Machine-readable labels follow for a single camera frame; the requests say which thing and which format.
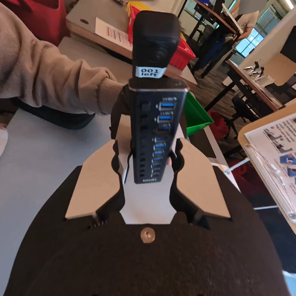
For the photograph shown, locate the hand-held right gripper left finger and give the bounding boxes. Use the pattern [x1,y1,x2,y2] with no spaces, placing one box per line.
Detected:
[65,139,126,221]

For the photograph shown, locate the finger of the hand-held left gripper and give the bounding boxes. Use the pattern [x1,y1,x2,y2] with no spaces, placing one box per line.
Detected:
[170,124,187,173]
[115,114,133,185]

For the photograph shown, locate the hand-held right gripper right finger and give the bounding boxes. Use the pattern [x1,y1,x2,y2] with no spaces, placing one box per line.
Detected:
[169,138,231,229]

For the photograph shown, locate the black multi-port usb hub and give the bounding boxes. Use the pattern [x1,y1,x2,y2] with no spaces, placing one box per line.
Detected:
[128,79,190,185]

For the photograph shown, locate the person's left forearm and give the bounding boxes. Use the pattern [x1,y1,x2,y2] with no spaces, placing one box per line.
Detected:
[0,2,125,116]

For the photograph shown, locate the green plastic bin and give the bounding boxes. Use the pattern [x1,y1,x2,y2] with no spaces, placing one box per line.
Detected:
[184,91,214,137]

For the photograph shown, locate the red plastic bin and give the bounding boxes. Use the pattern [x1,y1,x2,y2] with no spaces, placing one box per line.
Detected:
[127,6,196,70]
[207,111,230,142]
[228,160,257,199]

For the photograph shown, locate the white paper sheet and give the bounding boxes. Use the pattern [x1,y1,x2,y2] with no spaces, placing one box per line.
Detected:
[95,17,133,52]

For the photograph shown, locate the light wooden desk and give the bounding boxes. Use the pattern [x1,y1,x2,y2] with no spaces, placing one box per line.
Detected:
[66,0,198,88]

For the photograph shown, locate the black bumpy wrist rest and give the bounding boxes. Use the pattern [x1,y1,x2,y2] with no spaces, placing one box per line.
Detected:
[10,97,96,130]

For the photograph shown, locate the black office chair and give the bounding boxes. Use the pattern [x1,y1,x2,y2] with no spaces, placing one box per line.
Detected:
[228,96,257,137]

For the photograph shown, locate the wooden instruction sheet board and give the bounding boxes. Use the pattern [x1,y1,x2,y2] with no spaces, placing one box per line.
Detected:
[238,99,296,223]

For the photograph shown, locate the wooden top desk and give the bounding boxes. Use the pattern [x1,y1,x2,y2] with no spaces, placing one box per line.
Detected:
[205,59,286,112]

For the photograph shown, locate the grey tabletop device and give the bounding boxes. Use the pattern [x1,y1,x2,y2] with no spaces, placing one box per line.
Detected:
[243,61,275,87]

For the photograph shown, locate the window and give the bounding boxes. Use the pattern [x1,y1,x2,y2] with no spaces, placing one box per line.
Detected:
[236,28,264,58]

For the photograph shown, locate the red cloth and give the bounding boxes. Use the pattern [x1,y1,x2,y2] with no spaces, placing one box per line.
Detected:
[0,0,70,47]

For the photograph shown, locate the beige wooden board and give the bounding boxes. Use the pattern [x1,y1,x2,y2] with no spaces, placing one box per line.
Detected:
[264,53,296,86]

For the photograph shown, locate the dark frame desk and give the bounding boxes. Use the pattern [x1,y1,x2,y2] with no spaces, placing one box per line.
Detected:
[178,0,244,41]

